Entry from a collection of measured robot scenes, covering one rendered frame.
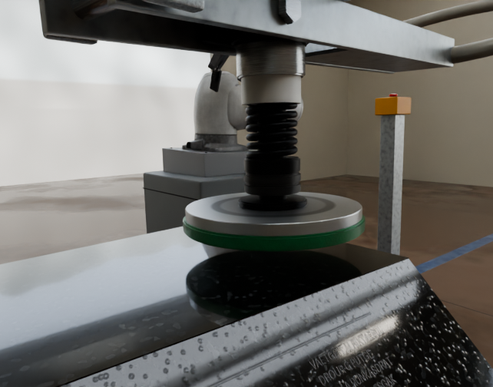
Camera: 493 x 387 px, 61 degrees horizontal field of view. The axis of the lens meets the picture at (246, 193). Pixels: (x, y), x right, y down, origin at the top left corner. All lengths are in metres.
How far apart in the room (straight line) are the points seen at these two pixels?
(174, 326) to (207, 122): 1.16
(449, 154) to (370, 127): 1.55
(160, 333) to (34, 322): 0.11
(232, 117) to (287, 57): 1.00
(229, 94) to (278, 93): 1.00
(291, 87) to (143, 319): 0.29
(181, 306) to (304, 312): 0.11
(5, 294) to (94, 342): 0.15
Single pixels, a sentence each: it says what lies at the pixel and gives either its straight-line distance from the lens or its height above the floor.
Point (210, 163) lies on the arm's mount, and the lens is 1.36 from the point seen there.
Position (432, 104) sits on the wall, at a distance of 7.58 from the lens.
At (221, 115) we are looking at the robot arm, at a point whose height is 1.00.
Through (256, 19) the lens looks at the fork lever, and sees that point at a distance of 0.41.
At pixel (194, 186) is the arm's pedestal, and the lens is 1.30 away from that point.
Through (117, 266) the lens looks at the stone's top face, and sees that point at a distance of 0.50.
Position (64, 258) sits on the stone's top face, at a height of 0.80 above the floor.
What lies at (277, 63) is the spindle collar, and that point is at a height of 1.02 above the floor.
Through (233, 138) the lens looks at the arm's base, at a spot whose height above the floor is 0.92.
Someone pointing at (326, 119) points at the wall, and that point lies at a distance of 7.99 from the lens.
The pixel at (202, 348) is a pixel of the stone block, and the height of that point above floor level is 0.80.
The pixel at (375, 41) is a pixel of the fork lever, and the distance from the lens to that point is 0.60.
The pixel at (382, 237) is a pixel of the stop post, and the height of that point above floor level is 0.40.
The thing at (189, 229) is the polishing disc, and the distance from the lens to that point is 0.47.
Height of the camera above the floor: 0.95
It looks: 9 degrees down
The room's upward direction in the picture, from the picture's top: 1 degrees counter-clockwise
